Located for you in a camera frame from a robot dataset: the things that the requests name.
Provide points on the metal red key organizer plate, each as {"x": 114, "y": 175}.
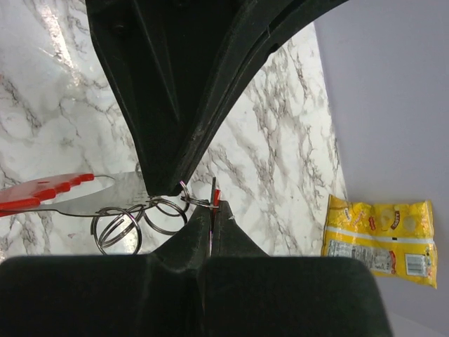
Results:
{"x": 77, "y": 194}

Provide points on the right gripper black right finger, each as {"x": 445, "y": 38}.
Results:
{"x": 248, "y": 293}

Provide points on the yellow chips bag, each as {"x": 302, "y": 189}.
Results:
{"x": 391, "y": 240}

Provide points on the large red key tag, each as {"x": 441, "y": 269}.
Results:
{"x": 214, "y": 206}

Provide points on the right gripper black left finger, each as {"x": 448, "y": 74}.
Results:
{"x": 154, "y": 294}

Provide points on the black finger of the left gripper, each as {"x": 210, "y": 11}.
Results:
{"x": 176, "y": 68}

